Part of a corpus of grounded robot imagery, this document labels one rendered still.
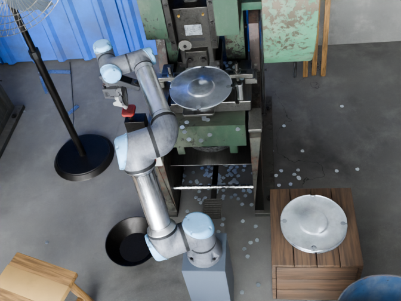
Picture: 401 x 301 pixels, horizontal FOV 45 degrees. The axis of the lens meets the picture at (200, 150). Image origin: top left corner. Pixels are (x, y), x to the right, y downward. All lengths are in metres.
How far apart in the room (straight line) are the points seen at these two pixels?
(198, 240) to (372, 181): 1.30
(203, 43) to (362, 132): 1.35
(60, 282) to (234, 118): 1.08
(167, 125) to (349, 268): 1.00
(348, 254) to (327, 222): 0.16
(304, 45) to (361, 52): 1.93
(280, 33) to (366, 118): 1.59
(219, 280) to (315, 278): 0.44
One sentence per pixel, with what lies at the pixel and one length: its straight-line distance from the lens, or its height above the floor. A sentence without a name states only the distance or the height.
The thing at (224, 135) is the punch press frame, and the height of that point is 0.58.
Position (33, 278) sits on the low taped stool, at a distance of 2.37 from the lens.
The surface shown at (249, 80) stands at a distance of 2.31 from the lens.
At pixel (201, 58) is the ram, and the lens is 2.12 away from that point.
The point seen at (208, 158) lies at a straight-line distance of 2.53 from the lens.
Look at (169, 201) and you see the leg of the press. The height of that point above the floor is 0.12.
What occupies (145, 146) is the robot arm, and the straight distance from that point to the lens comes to 1.65.
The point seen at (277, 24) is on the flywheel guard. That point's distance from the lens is 1.66.
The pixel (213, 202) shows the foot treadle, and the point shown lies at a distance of 2.54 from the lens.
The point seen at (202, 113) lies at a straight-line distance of 2.09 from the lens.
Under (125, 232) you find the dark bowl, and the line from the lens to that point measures 2.71.
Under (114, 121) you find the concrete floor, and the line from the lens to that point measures 3.31.
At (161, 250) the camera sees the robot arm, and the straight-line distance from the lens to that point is 1.87.
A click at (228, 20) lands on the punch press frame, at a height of 1.13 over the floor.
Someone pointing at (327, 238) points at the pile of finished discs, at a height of 0.37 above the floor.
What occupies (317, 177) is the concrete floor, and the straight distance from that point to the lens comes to 2.83.
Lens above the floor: 2.24
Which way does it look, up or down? 49 degrees down
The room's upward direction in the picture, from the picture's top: 11 degrees counter-clockwise
